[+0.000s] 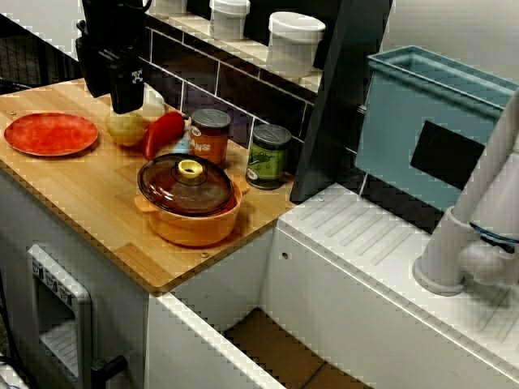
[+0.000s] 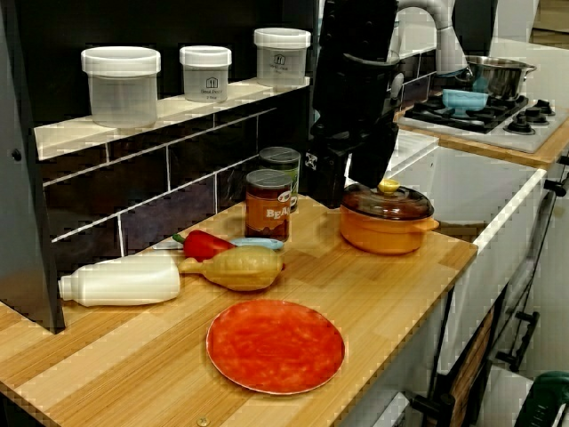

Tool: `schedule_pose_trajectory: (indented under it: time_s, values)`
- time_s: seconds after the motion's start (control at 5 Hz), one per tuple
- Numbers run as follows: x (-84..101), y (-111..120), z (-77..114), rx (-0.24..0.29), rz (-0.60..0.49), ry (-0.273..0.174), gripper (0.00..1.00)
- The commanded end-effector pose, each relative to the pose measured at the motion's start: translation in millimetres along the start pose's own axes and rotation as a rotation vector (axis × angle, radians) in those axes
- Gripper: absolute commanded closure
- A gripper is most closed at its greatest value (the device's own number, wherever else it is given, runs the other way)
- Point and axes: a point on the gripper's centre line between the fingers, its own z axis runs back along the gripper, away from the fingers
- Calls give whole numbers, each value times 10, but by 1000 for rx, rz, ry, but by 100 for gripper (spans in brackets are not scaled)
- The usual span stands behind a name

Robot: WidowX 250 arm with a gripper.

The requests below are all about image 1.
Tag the orange beans toy can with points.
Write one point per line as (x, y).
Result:
(208, 139)

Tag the dark tile backsplash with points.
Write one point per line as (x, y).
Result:
(243, 93)

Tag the orange toy pot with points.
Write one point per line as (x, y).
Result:
(194, 229)

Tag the red round plate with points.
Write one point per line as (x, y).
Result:
(50, 133)

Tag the medium clear plastic jar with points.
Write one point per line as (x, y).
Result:
(294, 46)

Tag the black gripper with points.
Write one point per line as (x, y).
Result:
(113, 24)

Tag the brown cardboard sheet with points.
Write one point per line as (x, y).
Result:
(280, 352)

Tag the light blue toy spoon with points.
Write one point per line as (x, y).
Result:
(181, 145)

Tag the grey appliance front panel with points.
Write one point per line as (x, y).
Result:
(61, 312)

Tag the red toy pepper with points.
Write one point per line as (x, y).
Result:
(162, 131)

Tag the brown transparent pot lid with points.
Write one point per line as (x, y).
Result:
(186, 186)

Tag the white plastic bottle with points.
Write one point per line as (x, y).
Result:
(153, 101)

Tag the blue box with dark window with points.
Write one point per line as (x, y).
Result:
(405, 117)

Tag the cream shelf board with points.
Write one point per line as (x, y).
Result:
(243, 54)

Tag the white toy sink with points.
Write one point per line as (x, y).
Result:
(344, 263)

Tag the small clear plastic jar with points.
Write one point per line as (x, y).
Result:
(229, 20)

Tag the yellow squash toy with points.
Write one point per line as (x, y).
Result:
(123, 129)

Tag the green label toy can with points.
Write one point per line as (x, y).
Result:
(267, 160)

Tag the white toy faucet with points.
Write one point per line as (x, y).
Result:
(478, 210)

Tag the dark grey hutch frame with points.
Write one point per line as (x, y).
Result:
(340, 101)

